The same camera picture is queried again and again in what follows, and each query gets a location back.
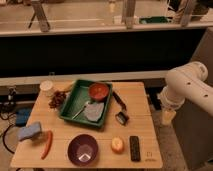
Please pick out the red bowl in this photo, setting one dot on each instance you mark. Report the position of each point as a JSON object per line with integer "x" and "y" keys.
{"x": 98, "y": 91}

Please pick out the grey towel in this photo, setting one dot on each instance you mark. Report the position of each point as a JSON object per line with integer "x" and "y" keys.
{"x": 93, "y": 112}

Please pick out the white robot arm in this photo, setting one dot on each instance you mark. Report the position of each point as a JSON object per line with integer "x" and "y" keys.
{"x": 185, "y": 82}

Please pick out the purple bowl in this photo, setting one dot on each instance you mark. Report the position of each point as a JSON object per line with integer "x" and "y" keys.
{"x": 82, "y": 150}

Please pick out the green plastic tray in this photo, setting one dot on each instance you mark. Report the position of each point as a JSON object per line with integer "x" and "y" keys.
{"x": 77, "y": 98}

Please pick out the dark red grapes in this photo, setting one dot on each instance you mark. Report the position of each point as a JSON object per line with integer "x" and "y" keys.
{"x": 57, "y": 99}

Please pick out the orange fruit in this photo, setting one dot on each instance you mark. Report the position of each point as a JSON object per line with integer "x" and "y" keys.
{"x": 117, "y": 145}

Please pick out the black remote control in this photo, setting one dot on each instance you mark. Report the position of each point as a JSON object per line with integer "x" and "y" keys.
{"x": 135, "y": 148}

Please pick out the white cup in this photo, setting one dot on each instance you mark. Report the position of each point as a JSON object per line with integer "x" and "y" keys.
{"x": 47, "y": 88}

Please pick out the red chili pepper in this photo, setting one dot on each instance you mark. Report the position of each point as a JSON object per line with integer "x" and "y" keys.
{"x": 48, "y": 144}

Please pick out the blue box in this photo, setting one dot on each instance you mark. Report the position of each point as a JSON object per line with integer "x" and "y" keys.
{"x": 22, "y": 116}

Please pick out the blue sponge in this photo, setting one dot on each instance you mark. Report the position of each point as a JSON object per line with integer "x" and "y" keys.
{"x": 29, "y": 131}

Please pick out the black handled brush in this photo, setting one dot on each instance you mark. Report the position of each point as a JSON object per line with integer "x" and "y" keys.
{"x": 121, "y": 116}

